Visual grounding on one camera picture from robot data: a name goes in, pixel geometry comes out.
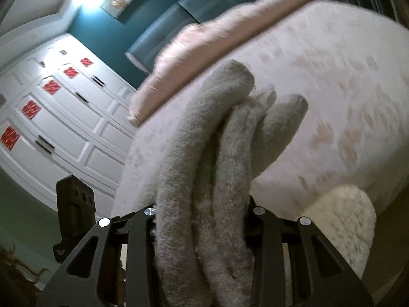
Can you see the white fluffy cloth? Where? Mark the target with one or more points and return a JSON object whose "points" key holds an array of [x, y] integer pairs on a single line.
{"points": [[345, 224]]}

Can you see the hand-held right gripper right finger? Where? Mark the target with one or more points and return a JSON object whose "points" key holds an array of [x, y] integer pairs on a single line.
{"points": [[265, 230]]}

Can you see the pink folded blanket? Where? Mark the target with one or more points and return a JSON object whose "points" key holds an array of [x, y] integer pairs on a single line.
{"points": [[191, 54]]}

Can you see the white wardrobe with red squares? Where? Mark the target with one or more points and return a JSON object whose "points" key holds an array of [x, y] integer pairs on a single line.
{"points": [[64, 128]]}

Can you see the bed with beige bedspread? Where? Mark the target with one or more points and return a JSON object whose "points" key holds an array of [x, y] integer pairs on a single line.
{"points": [[319, 86]]}

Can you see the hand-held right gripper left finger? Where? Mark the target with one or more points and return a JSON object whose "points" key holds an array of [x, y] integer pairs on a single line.
{"points": [[140, 230]]}

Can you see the grey towel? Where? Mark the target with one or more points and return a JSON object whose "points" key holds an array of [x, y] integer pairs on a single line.
{"points": [[191, 166]]}

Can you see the teal upholstered headboard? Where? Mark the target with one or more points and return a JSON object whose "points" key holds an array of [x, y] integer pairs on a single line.
{"points": [[159, 28]]}

